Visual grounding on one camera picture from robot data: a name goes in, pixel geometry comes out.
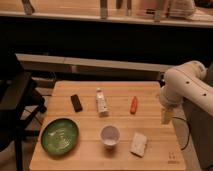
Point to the white sponge block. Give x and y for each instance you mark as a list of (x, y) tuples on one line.
[(138, 144)]

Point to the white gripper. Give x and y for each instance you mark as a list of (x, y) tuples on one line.
[(166, 115)]

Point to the white tube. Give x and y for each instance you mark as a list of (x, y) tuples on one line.
[(101, 103)]

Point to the wooden table board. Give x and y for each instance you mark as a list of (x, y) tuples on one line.
[(120, 129)]

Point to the green ceramic bowl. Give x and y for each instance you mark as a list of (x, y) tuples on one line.
[(60, 136)]

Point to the black chair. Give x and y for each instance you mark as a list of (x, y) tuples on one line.
[(19, 104)]

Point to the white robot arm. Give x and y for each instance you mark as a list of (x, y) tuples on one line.
[(185, 81)]

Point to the white ceramic cup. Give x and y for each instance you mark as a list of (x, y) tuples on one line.
[(110, 136)]

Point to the black rectangular bar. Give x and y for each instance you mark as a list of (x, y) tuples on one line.
[(76, 103)]

